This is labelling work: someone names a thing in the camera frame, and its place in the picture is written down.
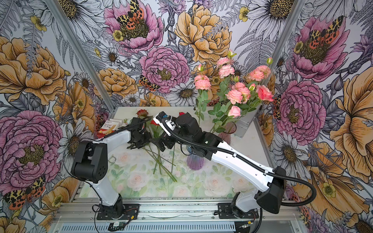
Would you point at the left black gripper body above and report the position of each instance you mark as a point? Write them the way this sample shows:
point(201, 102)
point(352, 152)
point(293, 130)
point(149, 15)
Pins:
point(142, 140)

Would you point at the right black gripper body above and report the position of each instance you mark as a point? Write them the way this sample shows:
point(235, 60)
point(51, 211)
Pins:
point(170, 141)

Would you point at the blue purple glass vase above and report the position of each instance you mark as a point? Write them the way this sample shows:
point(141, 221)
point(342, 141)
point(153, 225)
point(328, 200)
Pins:
point(194, 162)

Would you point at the dark pink glass vase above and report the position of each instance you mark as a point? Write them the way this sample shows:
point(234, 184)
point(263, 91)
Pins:
point(229, 129)

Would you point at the pink carnation stem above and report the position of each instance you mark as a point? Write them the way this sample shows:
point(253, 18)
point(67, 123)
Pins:
point(226, 65)
point(203, 86)

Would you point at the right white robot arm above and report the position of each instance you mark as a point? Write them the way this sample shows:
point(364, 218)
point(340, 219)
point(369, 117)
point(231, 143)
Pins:
point(268, 182)

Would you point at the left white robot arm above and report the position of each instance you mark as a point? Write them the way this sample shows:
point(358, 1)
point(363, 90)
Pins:
point(91, 161)

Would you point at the pink rose bunch on table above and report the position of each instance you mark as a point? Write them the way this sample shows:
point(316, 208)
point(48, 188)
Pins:
point(162, 166)

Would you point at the dark red flower stem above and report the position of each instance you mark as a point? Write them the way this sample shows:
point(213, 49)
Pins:
point(142, 113)

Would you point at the red white snack box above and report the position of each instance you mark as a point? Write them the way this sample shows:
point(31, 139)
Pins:
point(110, 126)

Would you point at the silver metal scissors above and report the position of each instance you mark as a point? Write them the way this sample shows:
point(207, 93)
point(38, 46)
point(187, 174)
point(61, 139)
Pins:
point(112, 160)

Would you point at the silver metal box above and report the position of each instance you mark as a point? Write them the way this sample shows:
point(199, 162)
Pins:
point(242, 125)

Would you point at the white vent grille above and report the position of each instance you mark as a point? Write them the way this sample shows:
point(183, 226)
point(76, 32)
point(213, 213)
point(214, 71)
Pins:
point(151, 227)

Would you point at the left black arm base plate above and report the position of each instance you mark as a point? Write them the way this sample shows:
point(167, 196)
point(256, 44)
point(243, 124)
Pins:
point(118, 212)

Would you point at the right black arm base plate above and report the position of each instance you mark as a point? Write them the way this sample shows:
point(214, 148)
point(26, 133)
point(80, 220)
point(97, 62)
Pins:
point(226, 211)

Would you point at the aluminium front rail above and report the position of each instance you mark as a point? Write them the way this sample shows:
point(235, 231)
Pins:
point(149, 210)

